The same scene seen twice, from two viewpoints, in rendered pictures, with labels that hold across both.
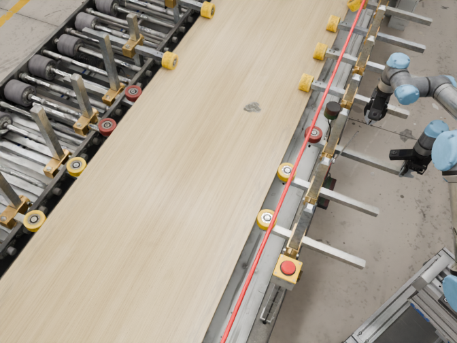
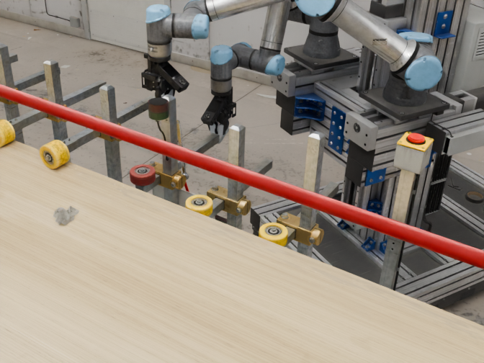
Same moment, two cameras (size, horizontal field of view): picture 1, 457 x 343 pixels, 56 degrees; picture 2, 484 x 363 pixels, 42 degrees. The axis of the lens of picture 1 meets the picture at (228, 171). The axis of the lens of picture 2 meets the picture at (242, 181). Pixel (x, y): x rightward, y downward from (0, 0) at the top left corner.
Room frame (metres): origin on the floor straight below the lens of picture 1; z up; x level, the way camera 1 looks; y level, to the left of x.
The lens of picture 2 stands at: (0.61, 1.21, 1.92)
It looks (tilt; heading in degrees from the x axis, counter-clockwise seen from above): 32 degrees down; 282
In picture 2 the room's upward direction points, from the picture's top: 2 degrees clockwise
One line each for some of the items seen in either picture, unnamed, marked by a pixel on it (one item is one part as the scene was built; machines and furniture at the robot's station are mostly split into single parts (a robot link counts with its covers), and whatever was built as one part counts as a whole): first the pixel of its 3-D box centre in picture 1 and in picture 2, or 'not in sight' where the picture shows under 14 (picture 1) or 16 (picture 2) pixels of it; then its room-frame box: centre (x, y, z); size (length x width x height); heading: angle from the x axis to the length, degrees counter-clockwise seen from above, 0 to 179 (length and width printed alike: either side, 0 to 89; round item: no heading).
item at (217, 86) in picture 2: (424, 145); (220, 83); (1.11, -0.79, 1.05); 0.08 x 0.08 x 0.05
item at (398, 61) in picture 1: (395, 69); (159, 24); (1.26, -0.60, 1.31); 0.09 x 0.08 x 0.11; 10
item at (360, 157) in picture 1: (351, 154); (180, 162); (1.19, -0.56, 0.84); 0.43 x 0.03 x 0.04; 71
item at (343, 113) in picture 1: (330, 145); (170, 164); (1.19, -0.45, 0.90); 0.03 x 0.03 x 0.48; 71
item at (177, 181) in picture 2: (328, 149); (164, 176); (1.21, -0.45, 0.85); 0.13 x 0.06 x 0.05; 161
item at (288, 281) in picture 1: (285, 272); (413, 153); (0.47, -0.20, 1.18); 0.07 x 0.07 x 0.08; 71
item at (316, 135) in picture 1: (311, 139); (142, 184); (1.26, -0.37, 0.85); 0.08 x 0.08 x 0.11
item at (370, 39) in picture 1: (356, 75); (59, 124); (1.66, -0.61, 0.90); 0.03 x 0.03 x 0.48; 71
